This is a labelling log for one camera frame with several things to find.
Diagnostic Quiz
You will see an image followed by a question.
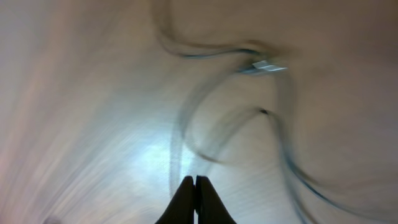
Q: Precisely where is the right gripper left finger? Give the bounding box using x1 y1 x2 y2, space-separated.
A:
155 176 195 224

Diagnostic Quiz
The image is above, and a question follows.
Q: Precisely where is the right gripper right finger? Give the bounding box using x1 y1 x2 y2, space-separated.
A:
195 175 236 224

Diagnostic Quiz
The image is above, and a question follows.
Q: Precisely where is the black USB cable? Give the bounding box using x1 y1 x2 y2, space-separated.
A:
152 0 289 77
169 73 398 224

